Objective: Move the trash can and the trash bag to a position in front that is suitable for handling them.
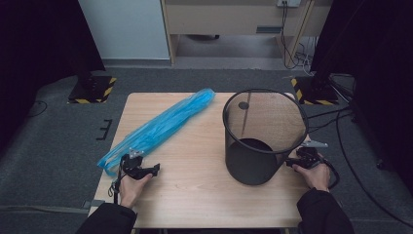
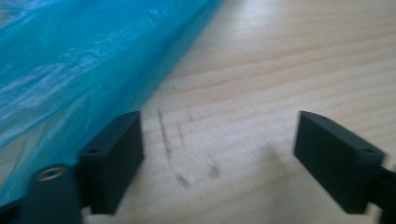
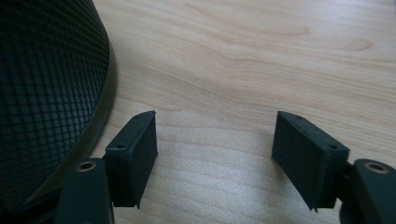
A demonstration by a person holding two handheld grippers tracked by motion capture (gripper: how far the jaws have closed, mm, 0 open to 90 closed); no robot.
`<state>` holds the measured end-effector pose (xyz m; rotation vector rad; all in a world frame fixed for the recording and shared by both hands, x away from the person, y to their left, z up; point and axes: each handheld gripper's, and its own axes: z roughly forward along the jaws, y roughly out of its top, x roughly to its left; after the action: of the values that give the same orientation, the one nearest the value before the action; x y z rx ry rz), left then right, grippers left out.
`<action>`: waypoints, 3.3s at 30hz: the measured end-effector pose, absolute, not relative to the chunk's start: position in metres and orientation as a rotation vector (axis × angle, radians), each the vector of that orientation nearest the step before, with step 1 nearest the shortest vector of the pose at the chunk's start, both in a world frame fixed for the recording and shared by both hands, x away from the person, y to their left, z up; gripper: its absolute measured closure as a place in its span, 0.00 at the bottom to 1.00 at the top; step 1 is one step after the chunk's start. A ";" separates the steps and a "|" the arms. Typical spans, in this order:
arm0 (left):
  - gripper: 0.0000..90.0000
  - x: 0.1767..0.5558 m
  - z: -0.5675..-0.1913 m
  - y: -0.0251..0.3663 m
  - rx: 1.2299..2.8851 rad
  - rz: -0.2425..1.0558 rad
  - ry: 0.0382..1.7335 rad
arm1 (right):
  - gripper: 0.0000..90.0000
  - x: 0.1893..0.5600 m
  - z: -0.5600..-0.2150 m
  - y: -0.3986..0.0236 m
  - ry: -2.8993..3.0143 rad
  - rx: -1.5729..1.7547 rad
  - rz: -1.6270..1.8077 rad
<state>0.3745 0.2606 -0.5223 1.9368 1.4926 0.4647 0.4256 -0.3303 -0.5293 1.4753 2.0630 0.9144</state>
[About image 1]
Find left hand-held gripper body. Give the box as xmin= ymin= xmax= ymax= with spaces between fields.
xmin=120 ymin=147 xmax=151 ymax=180

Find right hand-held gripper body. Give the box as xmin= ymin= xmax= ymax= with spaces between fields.
xmin=293 ymin=139 xmax=329 ymax=171

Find black mesh trash bin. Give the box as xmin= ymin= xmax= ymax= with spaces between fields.
xmin=222 ymin=88 xmax=310 ymax=187

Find blue plastic bag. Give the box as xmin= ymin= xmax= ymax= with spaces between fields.
xmin=96 ymin=87 xmax=216 ymax=176

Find person's left hand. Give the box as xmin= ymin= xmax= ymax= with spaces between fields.
xmin=118 ymin=173 xmax=154 ymax=210

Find person's right hand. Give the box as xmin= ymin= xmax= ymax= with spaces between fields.
xmin=291 ymin=155 xmax=332 ymax=193

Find black stand base striped edge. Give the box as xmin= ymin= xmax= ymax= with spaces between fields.
xmin=67 ymin=75 xmax=118 ymax=105
xmin=289 ymin=76 xmax=340 ymax=106

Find black curtain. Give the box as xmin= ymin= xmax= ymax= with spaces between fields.
xmin=310 ymin=0 xmax=413 ymax=194
xmin=0 ymin=0 xmax=106 ymax=154

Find light wooden desk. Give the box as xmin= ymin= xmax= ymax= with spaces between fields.
xmin=160 ymin=0 xmax=334 ymax=66

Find grey power socket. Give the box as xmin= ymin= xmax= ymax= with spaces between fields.
xmin=276 ymin=0 xmax=302 ymax=9

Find left hand-held gripper black cable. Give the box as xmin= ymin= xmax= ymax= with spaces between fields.
xmin=107 ymin=155 xmax=129 ymax=205

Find hand-held gripper black cable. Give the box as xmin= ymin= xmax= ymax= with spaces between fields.
xmin=319 ymin=158 xmax=341 ymax=190
xmin=107 ymin=155 xmax=129 ymax=205

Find right hand-held gripper black cable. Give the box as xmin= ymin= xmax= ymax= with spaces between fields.
xmin=319 ymin=158 xmax=341 ymax=190

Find black floor cables pair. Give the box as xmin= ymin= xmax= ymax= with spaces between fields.
xmin=306 ymin=106 xmax=355 ymax=135

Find long black floor cable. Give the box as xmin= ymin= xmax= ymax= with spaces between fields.
xmin=335 ymin=109 xmax=413 ymax=229

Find grey metal table bracket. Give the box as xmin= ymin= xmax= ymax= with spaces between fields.
xmin=82 ymin=199 xmax=105 ymax=210

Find thin black floor cable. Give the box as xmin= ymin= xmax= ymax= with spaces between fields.
xmin=26 ymin=99 xmax=49 ymax=119

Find black cables under desk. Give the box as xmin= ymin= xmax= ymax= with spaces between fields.
xmin=280 ymin=1 xmax=319 ymax=71

